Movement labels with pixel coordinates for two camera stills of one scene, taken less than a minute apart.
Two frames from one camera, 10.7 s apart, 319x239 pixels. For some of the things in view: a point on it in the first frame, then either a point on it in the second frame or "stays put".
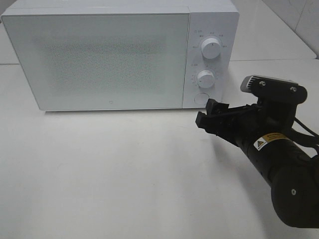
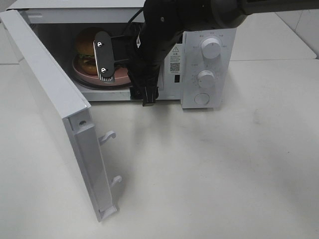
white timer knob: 206,79 stays put
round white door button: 201,98 stays put
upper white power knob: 211,48 stays put
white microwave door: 103,61 to 74,108
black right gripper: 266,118 to 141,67
